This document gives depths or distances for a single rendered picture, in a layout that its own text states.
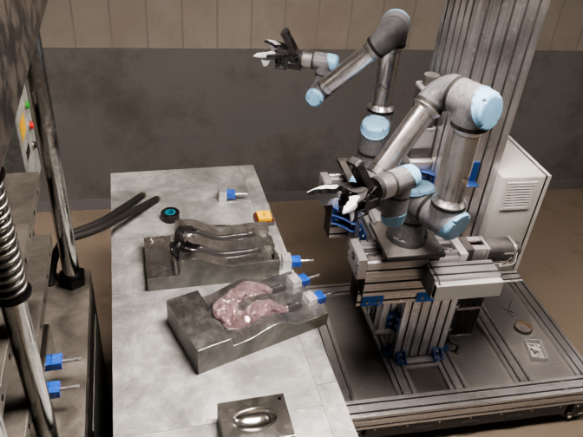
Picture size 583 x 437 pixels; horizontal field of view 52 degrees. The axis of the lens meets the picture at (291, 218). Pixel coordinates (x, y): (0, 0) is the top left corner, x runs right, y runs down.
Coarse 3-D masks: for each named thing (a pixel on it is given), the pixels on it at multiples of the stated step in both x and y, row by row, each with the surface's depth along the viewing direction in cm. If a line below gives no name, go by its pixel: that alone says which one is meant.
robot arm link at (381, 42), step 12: (384, 24) 228; (396, 24) 227; (372, 36) 229; (384, 36) 227; (396, 36) 227; (360, 48) 234; (372, 48) 229; (384, 48) 228; (348, 60) 237; (360, 60) 234; (372, 60) 234; (336, 72) 240; (348, 72) 238; (312, 84) 252; (324, 84) 243; (336, 84) 242; (312, 96) 245; (324, 96) 247
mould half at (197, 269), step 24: (144, 240) 238; (168, 240) 239; (192, 240) 228; (216, 240) 237; (240, 240) 238; (264, 240) 239; (168, 264) 227; (192, 264) 221; (216, 264) 223; (240, 264) 226; (264, 264) 229; (168, 288) 224
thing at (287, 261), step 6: (288, 252) 239; (282, 258) 237; (288, 258) 237; (294, 258) 239; (300, 258) 239; (282, 264) 237; (288, 264) 237; (294, 264) 238; (300, 264) 238; (282, 270) 238; (288, 270) 238
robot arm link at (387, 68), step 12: (396, 12) 235; (408, 24) 235; (396, 48) 239; (384, 60) 244; (396, 60) 244; (384, 72) 247; (396, 72) 249; (384, 84) 249; (372, 96) 257; (384, 96) 252; (372, 108) 256; (384, 108) 255
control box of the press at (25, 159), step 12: (24, 84) 216; (24, 96) 214; (24, 108) 212; (24, 120) 210; (12, 132) 196; (24, 132) 208; (12, 144) 198; (24, 144) 207; (36, 144) 222; (12, 156) 201; (24, 156) 205; (36, 156) 229; (12, 168) 203; (24, 168) 204; (36, 168) 227
